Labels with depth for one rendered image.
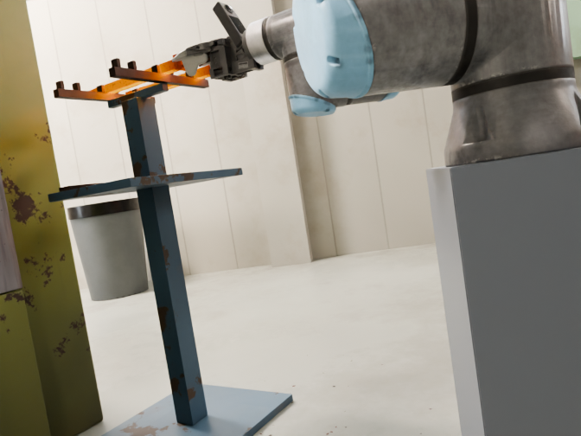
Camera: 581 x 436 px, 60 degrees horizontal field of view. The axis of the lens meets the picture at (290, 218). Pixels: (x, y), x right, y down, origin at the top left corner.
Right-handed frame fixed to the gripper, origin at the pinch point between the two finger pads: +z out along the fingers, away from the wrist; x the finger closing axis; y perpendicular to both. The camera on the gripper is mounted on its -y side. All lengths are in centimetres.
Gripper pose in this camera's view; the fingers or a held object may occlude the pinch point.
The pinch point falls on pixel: (188, 59)
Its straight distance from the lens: 127.7
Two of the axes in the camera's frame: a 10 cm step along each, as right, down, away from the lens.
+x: 5.3, -1.4, 8.3
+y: 1.5, 9.9, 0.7
